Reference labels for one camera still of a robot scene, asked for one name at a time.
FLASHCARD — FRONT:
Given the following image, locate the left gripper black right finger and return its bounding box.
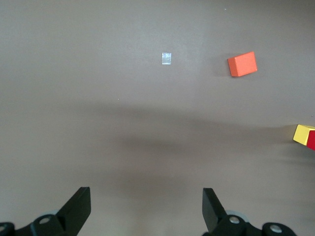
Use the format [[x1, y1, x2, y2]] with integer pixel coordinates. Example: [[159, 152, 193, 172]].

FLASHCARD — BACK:
[[201, 188, 296, 236]]

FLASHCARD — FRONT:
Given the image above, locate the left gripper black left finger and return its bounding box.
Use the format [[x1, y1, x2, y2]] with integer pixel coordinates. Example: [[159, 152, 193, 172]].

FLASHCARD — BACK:
[[0, 186, 92, 236]]

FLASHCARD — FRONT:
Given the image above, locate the red wooden block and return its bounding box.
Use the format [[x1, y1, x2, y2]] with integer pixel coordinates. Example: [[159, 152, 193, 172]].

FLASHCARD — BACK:
[[306, 130, 315, 151]]

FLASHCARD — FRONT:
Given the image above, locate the yellow wooden block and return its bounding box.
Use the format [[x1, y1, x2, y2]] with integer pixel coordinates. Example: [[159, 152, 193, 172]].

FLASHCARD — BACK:
[[292, 124, 315, 146]]

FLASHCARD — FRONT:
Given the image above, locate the brown table cover sheet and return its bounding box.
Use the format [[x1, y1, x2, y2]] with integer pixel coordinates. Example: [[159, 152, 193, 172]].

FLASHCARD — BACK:
[[0, 0, 315, 236]]

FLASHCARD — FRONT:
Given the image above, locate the orange wooden block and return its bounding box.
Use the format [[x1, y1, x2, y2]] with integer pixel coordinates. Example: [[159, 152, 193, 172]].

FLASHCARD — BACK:
[[227, 51, 258, 78]]

